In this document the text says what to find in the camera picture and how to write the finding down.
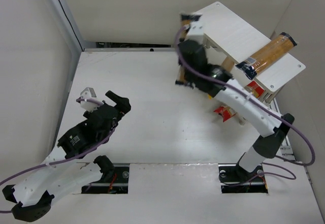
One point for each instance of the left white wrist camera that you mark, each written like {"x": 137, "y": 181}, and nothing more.
{"x": 88, "y": 100}

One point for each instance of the white wooden shelf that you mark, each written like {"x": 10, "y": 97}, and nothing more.
{"x": 225, "y": 31}

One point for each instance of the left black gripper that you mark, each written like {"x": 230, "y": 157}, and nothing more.
{"x": 111, "y": 110}

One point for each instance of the red pasta bag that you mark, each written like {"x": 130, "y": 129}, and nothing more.
{"x": 227, "y": 112}

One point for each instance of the aluminium frame post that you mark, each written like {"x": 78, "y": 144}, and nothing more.
{"x": 67, "y": 24}

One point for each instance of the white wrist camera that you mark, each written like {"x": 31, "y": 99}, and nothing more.
{"x": 195, "y": 32}
{"x": 88, "y": 100}

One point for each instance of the orange spaghetti bag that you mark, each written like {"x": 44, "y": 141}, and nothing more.
{"x": 267, "y": 55}
{"x": 185, "y": 19}

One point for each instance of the right aluminium rail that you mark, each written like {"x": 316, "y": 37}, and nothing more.
{"x": 285, "y": 151}

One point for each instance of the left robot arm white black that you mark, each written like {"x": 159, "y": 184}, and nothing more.
{"x": 34, "y": 190}

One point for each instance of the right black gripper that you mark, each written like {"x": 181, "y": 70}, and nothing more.
{"x": 186, "y": 50}

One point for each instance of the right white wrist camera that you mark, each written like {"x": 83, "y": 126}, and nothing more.
{"x": 195, "y": 32}

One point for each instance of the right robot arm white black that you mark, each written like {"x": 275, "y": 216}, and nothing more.
{"x": 217, "y": 82}

